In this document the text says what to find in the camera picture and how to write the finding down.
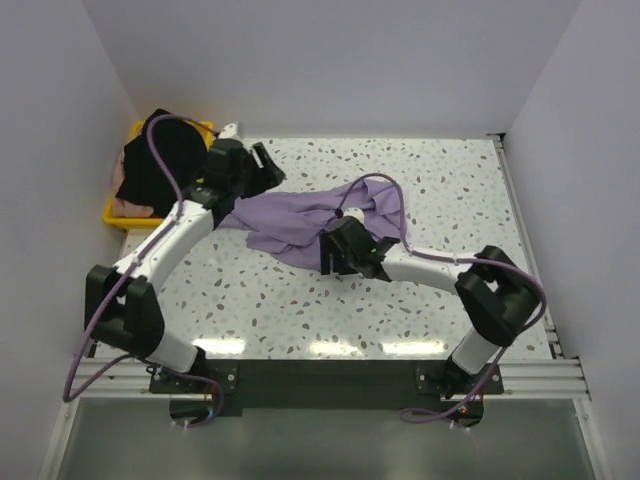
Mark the purple t shirt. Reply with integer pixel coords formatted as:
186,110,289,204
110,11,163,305
220,179,401,271

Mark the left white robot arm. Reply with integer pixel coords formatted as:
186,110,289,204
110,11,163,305
85,137,285,392

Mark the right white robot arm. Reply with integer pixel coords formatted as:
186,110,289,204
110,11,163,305
320,216,544,398

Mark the black t shirt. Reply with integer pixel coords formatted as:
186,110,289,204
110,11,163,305
116,119,208,218

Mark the pink t shirt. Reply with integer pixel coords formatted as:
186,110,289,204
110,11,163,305
111,153,154,218

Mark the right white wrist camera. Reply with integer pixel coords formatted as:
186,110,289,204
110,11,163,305
335,207,365,223

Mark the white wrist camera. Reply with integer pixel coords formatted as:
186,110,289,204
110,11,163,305
216,122,244,143
335,207,365,223

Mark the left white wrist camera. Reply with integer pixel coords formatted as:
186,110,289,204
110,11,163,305
216,122,244,143

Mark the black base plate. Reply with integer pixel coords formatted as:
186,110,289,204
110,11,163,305
146,359,504,422

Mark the aluminium frame rail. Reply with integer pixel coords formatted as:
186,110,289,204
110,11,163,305
64,358,587,401

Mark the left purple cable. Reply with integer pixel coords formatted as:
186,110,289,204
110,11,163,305
62,113,224,404

